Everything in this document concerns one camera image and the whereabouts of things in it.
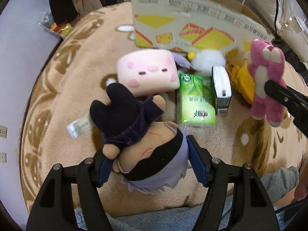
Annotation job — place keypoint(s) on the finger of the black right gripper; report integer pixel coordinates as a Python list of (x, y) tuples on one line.
[(294, 101)]

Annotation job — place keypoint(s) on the dark boxed card pack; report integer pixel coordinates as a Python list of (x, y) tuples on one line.
[(222, 89)]

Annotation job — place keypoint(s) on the white wall socket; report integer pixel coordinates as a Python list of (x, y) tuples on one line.
[(3, 131)]

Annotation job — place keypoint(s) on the white fluffy pompom charm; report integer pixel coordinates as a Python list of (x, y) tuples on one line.
[(204, 61)]

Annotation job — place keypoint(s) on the yellow round plush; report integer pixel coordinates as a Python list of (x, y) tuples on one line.
[(241, 80)]

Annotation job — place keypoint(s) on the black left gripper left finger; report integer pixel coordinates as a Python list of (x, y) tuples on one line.
[(53, 208)]

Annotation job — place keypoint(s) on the printed cardboard box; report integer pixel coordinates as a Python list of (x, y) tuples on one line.
[(194, 25)]

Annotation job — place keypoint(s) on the pink bear plush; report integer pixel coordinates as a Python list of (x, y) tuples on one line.
[(266, 62)]

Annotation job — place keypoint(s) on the snack packet pile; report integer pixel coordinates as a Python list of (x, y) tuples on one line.
[(48, 23)]

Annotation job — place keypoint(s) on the grey sleeve forearm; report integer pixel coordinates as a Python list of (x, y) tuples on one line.
[(279, 183)]

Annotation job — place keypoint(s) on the cream quilted bedding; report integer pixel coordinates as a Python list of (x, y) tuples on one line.
[(288, 20)]

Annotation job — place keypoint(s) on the purple plush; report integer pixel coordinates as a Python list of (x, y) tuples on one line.
[(181, 60)]

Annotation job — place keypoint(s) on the pink square face plush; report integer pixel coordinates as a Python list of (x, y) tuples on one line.
[(148, 72)]

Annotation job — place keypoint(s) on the green tissue pack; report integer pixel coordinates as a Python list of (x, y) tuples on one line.
[(195, 100)]

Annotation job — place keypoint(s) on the dark-robed plush doll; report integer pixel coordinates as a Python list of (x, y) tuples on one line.
[(150, 154)]

